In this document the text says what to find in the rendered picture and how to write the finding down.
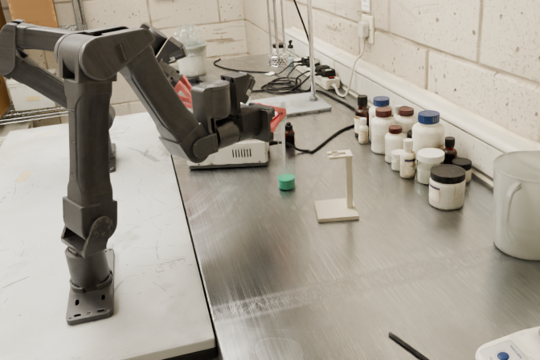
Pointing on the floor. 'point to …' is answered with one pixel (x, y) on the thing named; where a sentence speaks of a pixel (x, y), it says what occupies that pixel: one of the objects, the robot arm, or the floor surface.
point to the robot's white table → (122, 307)
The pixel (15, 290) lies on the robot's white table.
